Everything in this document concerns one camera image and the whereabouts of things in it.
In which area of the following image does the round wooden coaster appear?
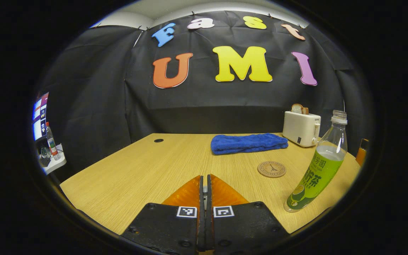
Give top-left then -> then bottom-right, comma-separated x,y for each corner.
257,161 -> 287,178

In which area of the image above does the green label water bottle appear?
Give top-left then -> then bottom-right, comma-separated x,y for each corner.
284,110 -> 348,213

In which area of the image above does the computer monitor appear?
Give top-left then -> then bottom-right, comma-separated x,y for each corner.
32,92 -> 49,141

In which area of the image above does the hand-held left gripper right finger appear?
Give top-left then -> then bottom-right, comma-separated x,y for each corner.
206,174 -> 289,255

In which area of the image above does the white toaster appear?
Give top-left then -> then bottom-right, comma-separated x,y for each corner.
283,111 -> 321,147

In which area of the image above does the red cap plastic bottle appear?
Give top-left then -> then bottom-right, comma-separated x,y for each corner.
46,122 -> 60,160

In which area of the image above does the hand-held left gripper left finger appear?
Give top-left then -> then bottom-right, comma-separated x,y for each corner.
121,175 -> 205,255

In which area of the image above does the white side table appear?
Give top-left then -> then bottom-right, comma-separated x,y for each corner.
41,143 -> 67,175

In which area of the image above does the blue folded towel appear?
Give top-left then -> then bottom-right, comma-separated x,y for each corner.
211,133 -> 289,155

